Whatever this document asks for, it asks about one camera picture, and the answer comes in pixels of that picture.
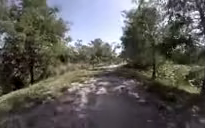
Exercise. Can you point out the grass verge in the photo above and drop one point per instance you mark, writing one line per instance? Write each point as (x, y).
(170, 78)
(30, 95)

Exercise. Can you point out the pale dirt path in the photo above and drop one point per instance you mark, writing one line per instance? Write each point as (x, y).
(110, 103)

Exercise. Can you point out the row of trees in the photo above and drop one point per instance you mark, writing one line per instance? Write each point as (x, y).
(170, 33)
(30, 40)

